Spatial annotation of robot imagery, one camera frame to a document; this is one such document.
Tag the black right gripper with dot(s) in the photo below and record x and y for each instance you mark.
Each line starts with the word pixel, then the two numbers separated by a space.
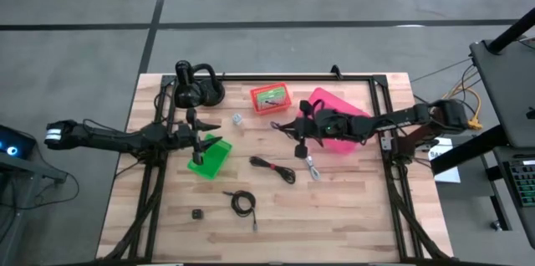
pixel 330 126

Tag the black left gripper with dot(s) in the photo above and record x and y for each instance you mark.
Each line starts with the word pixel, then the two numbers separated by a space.
pixel 186 134

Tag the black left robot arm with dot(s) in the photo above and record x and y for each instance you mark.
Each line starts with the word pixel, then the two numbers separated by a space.
pixel 108 138

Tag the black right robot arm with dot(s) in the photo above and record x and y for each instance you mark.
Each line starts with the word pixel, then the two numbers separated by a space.
pixel 397 121

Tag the pink plastic bin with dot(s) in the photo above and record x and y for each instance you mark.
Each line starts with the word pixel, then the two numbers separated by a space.
pixel 355 142

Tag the green plastic basket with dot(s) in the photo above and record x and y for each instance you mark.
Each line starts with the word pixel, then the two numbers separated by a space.
pixel 217 159

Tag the small white cube adapter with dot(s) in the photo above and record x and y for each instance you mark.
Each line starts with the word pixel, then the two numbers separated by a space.
pixel 237 119

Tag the orange plastic basket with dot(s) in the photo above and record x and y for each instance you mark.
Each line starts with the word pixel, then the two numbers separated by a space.
pixel 256 105

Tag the black gooseneck desk lamp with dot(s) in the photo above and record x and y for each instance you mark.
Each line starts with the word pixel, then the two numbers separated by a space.
pixel 188 90

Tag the small black square device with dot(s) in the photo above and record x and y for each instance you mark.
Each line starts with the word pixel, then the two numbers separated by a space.
pixel 197 214

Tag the white paper sheet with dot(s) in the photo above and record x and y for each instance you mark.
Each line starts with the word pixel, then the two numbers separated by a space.
pixel 445 170

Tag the black box with blue light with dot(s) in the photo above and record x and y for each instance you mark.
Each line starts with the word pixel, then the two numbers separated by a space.
pixel 14 142

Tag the black keyboard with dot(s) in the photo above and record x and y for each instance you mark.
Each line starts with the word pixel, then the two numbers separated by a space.
pixel 522 182

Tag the black camera clamp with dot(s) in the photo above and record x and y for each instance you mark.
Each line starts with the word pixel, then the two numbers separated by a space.
pixel 336 71

